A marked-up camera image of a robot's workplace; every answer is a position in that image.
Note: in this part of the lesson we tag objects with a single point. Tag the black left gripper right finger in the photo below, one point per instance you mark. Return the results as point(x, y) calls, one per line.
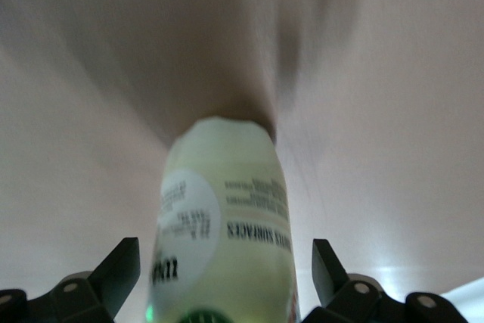
point(359, 304)

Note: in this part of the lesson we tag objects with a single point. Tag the table cover sheet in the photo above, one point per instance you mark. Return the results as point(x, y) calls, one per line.
point(75, 73)

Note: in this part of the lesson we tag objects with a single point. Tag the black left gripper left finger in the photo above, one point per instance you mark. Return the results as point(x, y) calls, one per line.
point(83, 300)

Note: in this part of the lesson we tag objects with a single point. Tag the clear plastic tennis ball can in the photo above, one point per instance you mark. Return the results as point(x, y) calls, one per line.
point(246, 262)

